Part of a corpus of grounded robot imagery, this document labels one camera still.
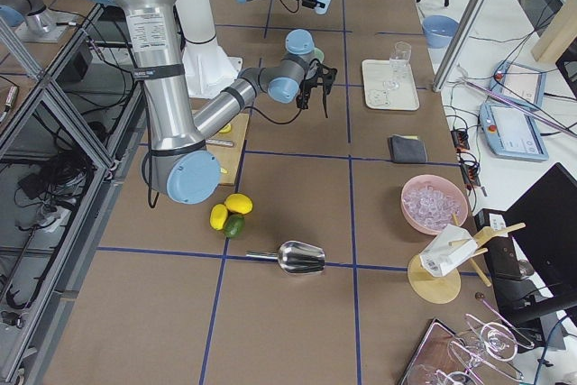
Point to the green ceramic bowl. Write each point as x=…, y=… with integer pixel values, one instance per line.
x=319, y=55

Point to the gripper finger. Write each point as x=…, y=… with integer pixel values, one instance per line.
x=320, y=5
x=302, y=101
x=325, y=103

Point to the wooden cutting board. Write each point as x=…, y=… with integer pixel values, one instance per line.
x=229, y=158

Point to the pink bowl with ice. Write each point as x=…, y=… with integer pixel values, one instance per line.
x=429, y=203

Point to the cream bear tray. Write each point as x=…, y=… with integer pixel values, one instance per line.
x=374, y=74

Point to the blue bowl with fork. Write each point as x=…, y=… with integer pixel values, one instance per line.
x=439, y=30

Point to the black laptop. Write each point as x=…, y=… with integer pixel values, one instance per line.
x=548, y=209

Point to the blue teach pendant tablet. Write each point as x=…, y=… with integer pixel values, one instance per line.
x=519, y=83

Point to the green avocado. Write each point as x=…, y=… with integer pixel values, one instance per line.
x=234, y=225

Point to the yellow lemon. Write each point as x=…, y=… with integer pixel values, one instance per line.
x=218, y=216
x=239, y=203

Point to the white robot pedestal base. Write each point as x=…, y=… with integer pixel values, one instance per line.
x=208, y=69

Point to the clear wine glass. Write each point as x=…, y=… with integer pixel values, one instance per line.
x=398, y=61

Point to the metal muddler rod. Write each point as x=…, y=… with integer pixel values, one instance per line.
x=220, y=143

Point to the metal ice scoop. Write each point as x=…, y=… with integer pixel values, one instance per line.
x=295, y=257

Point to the lemon half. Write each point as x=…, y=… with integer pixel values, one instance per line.
x=226, y=129

